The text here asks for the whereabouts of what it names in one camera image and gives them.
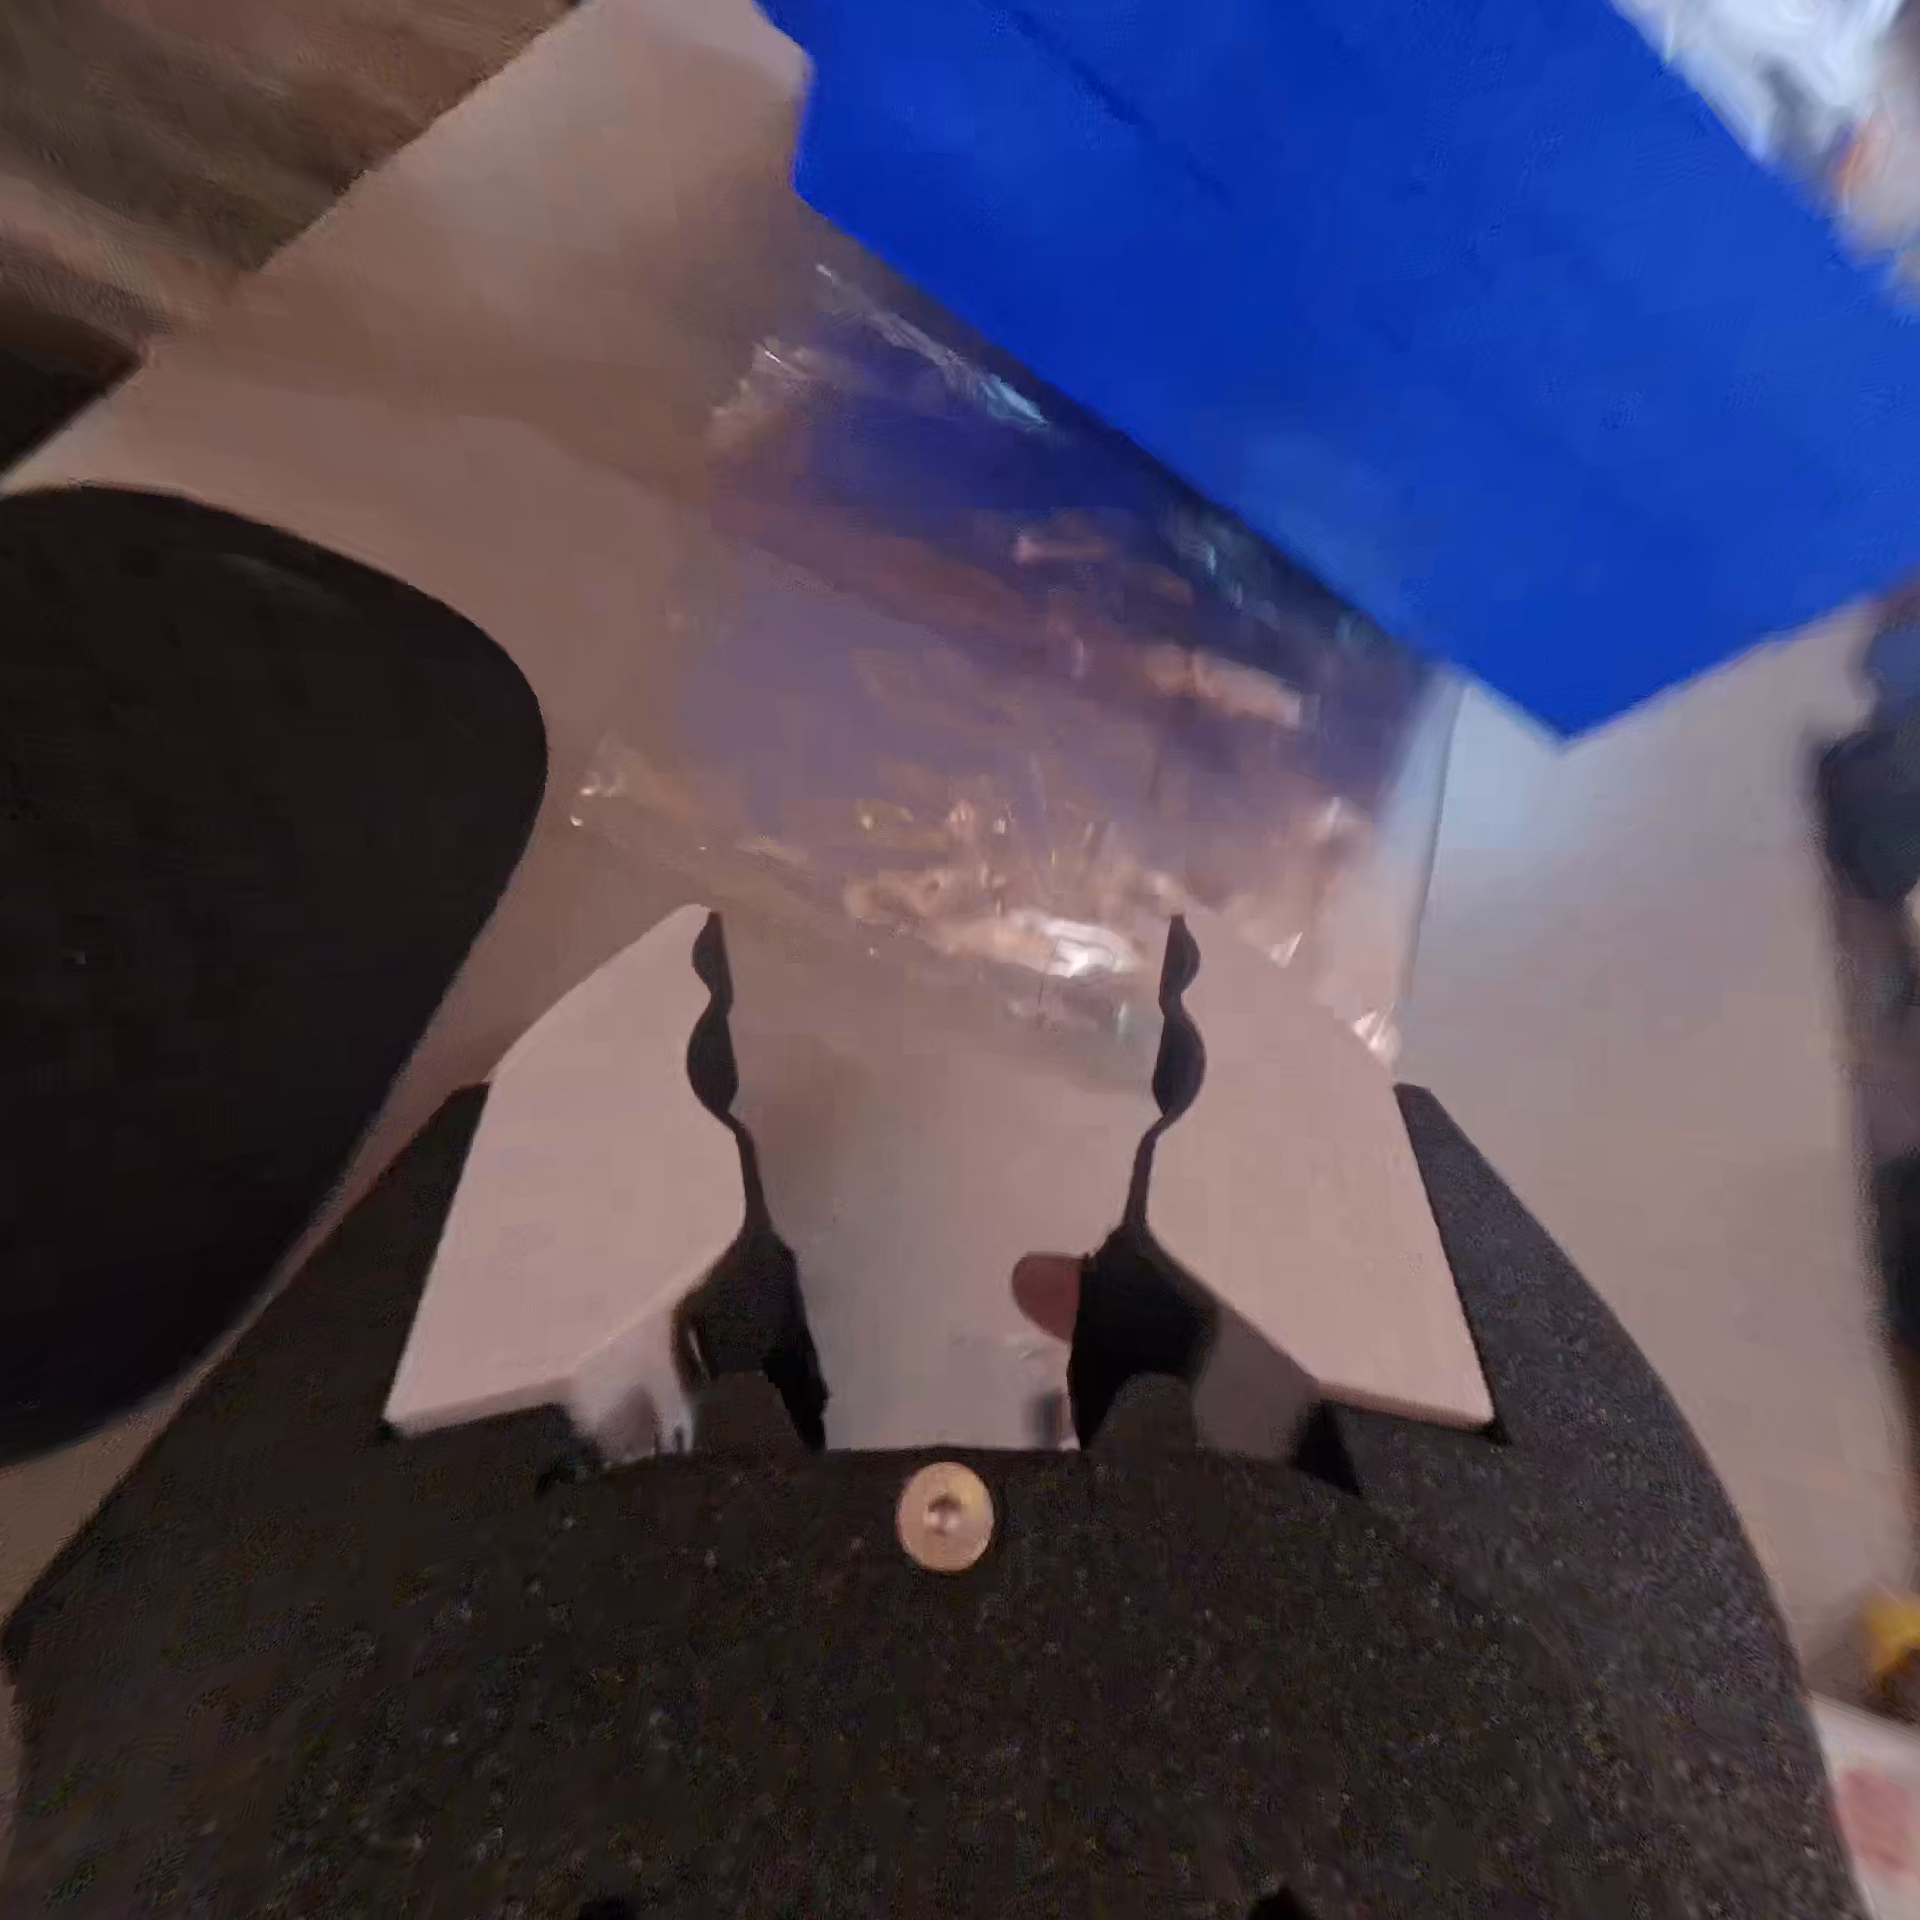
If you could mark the large clear plastic bag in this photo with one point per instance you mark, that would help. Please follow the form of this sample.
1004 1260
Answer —
975 720

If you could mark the blue plastic bin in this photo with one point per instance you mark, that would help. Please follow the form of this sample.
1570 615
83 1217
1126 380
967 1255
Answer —
1351 303

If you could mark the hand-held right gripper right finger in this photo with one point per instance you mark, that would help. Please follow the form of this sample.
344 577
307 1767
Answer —
1319 1229

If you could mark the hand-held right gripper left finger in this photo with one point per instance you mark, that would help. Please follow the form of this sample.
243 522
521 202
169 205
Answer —
586 1201

